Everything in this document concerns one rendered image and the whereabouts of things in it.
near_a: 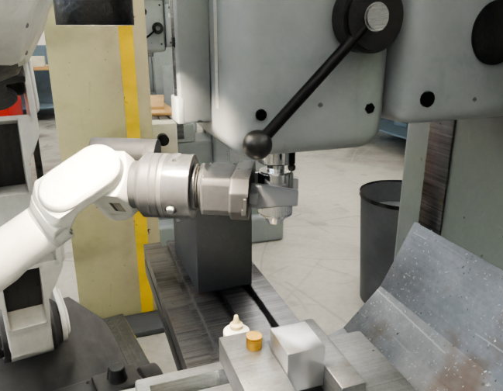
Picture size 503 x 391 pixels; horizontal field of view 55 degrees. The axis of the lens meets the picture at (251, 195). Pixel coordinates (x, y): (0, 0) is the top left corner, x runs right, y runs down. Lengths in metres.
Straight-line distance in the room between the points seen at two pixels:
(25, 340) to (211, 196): 0.89
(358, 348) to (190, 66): 0.47
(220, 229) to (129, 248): 1.56
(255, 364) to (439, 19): 0.46
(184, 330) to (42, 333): 0.56
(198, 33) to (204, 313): 0.57
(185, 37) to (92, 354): 1.12
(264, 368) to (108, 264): 1.94
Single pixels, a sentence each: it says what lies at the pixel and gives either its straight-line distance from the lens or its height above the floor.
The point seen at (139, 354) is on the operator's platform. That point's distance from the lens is 1.78.
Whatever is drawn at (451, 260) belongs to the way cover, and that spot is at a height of 1.06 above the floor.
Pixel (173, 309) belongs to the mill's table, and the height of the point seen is 0.93.
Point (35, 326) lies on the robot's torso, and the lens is 1.38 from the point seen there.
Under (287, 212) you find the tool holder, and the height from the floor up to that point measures 1.21.
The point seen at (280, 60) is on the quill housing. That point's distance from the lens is 0.51.
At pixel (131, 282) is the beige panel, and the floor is 0.22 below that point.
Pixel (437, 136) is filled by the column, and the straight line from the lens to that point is 0.94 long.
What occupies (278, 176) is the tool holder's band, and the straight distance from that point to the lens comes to 0.62.
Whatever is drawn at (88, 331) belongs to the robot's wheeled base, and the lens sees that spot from 1.62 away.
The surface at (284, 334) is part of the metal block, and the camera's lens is 0.66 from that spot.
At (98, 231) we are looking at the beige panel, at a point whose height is 0.52.
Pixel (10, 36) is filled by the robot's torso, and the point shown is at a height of 1.43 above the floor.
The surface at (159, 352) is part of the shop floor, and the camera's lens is 2.45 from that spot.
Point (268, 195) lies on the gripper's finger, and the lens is 0.62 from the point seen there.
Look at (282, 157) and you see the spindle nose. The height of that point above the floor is 1.29.
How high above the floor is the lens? 1.44
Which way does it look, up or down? 19 degrees down
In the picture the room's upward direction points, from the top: straight up
